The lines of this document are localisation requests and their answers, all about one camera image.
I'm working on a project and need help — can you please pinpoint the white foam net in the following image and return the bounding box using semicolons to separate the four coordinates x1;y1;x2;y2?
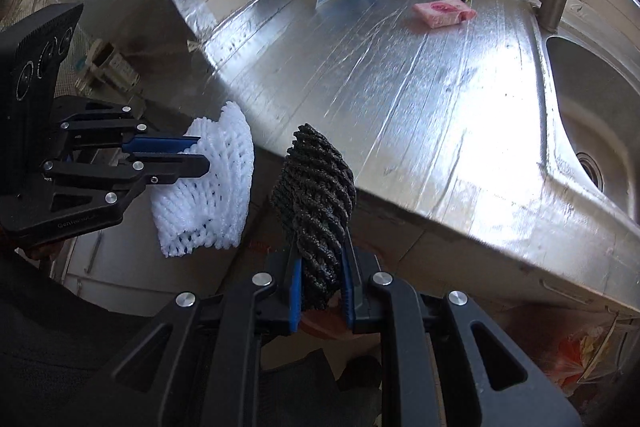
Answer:
150;102;255;258

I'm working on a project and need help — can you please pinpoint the sink drain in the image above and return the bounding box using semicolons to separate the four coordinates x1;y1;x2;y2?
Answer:
575;151;605;192

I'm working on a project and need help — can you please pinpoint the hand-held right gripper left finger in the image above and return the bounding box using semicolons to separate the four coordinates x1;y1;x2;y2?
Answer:
111;254;303;427

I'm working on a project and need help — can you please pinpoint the steel sink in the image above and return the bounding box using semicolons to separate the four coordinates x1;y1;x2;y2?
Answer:
542;34;640;228

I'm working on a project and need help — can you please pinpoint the black foam net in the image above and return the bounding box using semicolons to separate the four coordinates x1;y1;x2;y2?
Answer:
270;123;357;313

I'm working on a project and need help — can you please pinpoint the red plastic bag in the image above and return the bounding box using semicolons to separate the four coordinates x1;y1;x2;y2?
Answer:
550;307;640;408

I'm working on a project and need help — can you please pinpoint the pink packet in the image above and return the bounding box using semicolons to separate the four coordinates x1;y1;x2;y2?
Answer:
412;0;477;29

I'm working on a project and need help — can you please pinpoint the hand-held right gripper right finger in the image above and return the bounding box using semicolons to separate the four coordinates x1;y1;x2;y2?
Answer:
341;251;583;427

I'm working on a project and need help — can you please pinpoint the white power strip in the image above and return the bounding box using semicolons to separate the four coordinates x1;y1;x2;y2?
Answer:
75;39;143;90

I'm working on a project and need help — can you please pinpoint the red plastic bin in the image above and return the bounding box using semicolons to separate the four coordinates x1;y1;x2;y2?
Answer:
300;306;347;339

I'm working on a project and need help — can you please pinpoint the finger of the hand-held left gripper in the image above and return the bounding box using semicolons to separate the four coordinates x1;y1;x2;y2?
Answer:
50;99;202;156
42;154;212;228

